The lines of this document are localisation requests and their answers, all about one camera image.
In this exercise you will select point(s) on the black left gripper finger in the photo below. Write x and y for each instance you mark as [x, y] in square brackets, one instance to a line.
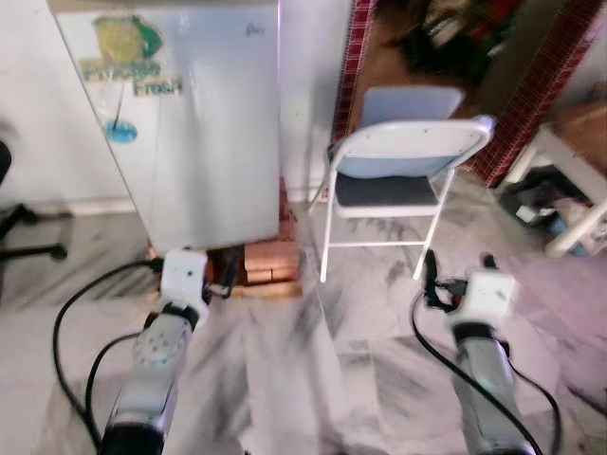
[233, 268]

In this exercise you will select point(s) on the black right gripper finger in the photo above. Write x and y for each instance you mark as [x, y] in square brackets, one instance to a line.
[431, 265]
[489, 262]

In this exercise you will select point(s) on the white fridge door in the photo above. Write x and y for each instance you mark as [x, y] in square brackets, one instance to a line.
[209, 142]

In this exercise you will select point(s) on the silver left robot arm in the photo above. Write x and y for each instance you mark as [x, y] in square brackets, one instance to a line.
[152, 370]

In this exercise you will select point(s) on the red brick fridge base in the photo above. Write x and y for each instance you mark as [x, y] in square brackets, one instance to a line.
[270, 261]

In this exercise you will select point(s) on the black bag with white label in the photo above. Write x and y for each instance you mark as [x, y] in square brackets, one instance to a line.
[531, 194]

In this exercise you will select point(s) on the white plastic side table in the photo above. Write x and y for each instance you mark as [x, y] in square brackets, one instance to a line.
[569, 237]

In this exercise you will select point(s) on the white blue folding chair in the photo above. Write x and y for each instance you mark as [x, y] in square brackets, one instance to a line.
[408, 142]

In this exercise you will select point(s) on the black office chair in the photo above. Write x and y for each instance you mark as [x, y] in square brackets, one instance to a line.
[28, 251]

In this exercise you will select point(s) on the green fresh sticker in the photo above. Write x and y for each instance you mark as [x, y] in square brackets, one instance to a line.
[128, 43]

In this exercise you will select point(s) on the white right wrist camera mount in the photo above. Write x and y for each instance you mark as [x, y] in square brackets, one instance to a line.
[490, 296]

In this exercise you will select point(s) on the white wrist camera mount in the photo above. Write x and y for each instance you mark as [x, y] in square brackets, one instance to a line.
[183, 277]
[490, 296]

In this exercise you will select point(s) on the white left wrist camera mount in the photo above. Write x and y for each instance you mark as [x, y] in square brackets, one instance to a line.
[183, 277]

